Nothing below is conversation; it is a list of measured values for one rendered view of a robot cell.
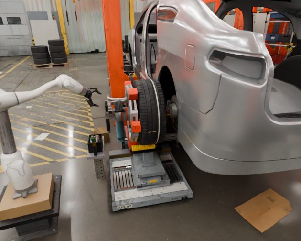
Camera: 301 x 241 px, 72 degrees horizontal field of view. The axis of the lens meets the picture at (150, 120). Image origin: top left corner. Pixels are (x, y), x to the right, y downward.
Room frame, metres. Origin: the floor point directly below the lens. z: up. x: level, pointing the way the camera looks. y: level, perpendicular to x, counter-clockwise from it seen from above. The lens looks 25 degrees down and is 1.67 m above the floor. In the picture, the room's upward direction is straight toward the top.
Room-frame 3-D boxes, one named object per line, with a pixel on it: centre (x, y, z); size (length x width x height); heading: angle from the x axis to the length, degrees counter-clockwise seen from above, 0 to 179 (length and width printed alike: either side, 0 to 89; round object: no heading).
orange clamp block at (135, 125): (1.64, 0.13, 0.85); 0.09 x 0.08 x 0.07; 12
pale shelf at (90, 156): (1.99, 0.61, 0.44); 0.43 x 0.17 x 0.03; 12
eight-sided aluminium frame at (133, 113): (1.95, 0.20, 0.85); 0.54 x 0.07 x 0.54; 12
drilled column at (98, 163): (2.02, 0.61, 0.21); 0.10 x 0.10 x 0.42; 12
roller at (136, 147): (1.85, 0.08, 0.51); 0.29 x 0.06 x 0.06; 102
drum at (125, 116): (1.94, 0.27, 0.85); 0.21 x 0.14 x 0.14; 102
